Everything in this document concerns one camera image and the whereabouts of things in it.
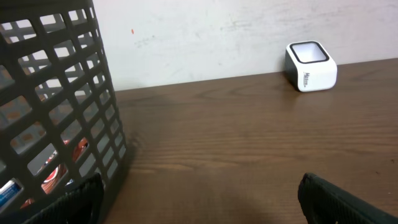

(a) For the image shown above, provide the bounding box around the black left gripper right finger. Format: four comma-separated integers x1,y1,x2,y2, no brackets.
298,172,397,224

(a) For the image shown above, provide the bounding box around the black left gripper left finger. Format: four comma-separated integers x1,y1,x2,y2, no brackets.
21,173,104,224

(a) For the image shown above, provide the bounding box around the red chocolate bar wrapper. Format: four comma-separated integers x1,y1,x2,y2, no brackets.
39,138,88,194

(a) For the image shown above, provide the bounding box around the white blue medicine box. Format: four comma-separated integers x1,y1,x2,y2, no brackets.
0,180,21,207

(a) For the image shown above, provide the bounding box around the white barcode scanner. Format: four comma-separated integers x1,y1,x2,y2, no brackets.
284,40,338,92

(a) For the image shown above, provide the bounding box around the dark grey plastic basket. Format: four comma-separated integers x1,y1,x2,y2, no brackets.
1,0,127,221

